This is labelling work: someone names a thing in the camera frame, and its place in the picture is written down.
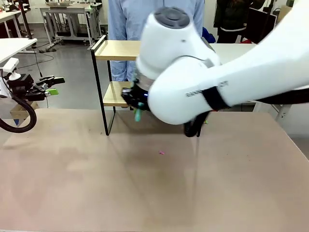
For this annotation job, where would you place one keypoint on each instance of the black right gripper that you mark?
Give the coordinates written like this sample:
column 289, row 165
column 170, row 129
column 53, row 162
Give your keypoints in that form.
column 138, row 95

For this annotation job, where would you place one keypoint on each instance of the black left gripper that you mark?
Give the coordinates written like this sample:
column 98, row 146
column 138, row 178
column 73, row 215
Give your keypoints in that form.
column 21, row 88

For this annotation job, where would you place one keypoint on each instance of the teal cleaning cloth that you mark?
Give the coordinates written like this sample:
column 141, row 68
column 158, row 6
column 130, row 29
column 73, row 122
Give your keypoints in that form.
column 138, row 116

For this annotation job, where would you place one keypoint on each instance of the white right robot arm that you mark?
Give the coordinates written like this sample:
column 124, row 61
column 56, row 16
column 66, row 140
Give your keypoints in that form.
column 181, row 48

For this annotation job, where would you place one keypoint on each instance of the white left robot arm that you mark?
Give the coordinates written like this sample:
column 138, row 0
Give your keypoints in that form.
column 2, row 89

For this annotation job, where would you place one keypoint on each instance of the cardboard box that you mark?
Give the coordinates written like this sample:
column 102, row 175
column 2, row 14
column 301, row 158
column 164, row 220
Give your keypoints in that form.
column 18, row 113

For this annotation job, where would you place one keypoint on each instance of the pink paper scrap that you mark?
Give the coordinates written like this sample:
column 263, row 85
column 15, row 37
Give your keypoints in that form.
column 161, row 152

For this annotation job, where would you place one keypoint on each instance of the grey metal workbench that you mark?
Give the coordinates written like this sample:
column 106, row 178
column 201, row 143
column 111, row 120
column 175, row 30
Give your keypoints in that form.
column 65, row 9

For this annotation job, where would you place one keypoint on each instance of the person in light blue shirt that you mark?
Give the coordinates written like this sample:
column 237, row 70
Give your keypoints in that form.
column 125, row 19

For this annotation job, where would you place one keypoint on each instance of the white desk with dark legs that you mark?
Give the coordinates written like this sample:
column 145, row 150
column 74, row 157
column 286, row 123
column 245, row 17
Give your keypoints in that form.
column 9, row 15

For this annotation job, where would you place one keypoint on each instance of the white side table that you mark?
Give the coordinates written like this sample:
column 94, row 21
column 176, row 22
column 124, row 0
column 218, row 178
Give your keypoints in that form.
column 231, row 52

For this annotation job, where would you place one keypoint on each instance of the person in black jacket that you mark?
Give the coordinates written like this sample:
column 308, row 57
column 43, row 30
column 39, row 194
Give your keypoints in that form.
column 229, row 19

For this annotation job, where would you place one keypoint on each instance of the black monitor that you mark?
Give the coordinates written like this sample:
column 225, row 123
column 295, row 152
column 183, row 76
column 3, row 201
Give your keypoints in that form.
column 263, row 26

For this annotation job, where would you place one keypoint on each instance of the brown cardboard panel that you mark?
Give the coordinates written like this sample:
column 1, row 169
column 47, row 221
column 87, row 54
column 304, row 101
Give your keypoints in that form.
column 285, row 13

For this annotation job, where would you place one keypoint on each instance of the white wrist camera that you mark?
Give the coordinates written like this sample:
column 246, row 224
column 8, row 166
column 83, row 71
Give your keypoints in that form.
column 10, row 66

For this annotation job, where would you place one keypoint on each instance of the wooden shelf with black frame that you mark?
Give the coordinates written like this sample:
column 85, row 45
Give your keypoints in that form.
column 116, row 50

